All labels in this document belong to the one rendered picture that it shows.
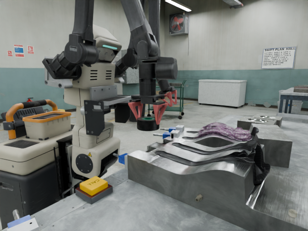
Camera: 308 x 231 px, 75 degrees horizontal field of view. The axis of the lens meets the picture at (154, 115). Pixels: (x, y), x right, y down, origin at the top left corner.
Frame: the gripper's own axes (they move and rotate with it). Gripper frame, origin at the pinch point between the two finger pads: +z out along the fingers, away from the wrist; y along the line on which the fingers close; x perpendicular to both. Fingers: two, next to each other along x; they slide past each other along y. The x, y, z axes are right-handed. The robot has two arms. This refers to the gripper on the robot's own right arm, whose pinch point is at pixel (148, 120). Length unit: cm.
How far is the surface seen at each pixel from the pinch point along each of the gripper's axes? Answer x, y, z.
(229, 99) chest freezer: 661, -107, 70
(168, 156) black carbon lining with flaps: 0.2, 8.2, 11.7
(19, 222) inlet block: -40.6, -7.1, 15.5
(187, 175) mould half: -9.8, 19.2, 11.1
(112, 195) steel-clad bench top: -17.6, -1.5, 19.7
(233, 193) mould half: -10.9, 31.3, 11.9
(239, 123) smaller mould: 77, 19, 15
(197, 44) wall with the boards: 769, -270, -134
